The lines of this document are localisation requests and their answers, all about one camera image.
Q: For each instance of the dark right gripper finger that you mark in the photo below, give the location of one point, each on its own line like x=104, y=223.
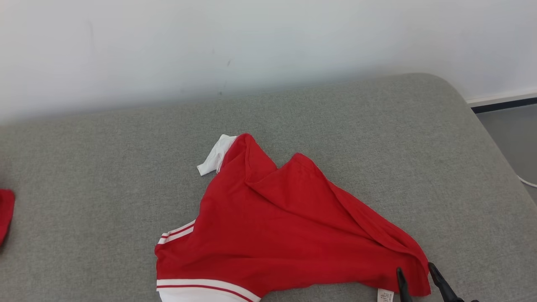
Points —
x=444, y=287
x=404, y=287

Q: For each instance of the red number 23 jersey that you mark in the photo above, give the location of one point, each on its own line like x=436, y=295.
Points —
x=272, y=226

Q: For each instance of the red shorts white band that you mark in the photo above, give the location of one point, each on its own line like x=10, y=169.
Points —
x=6, y=209

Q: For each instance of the grey fabric sofa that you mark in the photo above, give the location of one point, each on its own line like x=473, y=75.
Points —
x=126, y=176

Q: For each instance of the white wall baseboard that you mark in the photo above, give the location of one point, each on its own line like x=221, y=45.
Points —
x=503, y=97

